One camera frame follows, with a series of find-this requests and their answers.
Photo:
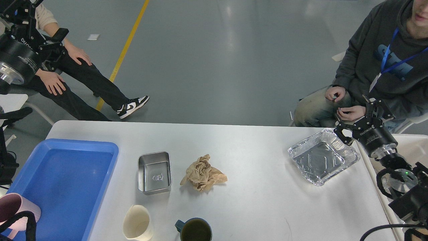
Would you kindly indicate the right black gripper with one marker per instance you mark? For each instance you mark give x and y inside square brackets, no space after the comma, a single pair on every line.
[369,131]

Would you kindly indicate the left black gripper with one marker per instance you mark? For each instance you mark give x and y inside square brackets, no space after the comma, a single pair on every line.
[19,62]

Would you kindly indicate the dark teal mug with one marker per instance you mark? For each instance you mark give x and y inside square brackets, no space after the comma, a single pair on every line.
[195,229]

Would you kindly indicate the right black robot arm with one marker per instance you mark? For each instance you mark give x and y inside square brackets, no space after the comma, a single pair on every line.
[405,185]

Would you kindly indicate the white chair of right person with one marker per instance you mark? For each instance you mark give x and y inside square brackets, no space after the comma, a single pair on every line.
[408,122]

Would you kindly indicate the aluminium foil tray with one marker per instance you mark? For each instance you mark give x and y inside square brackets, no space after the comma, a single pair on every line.
[322,156]

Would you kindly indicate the person in grey hoodie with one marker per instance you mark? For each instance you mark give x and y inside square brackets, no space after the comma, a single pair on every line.
[386,59]

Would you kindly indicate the person in beige shirt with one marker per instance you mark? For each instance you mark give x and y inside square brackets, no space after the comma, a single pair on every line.
[77,64]

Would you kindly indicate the white side table left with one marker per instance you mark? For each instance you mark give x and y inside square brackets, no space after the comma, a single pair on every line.
[12,102]

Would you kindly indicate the blue plastic tray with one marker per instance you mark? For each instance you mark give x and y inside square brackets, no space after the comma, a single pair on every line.
[67,179]

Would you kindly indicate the crumpled brown paper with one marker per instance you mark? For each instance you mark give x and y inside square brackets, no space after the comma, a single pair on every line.
[202,175]

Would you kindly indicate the pink ribbed mug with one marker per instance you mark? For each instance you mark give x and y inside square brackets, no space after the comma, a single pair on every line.
[18,214]

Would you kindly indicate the small steel rectangular tin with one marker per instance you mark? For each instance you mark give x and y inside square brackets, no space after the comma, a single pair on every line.
[154,173]

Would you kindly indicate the cream paper cup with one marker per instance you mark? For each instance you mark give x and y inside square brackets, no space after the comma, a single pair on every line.
[137,224]

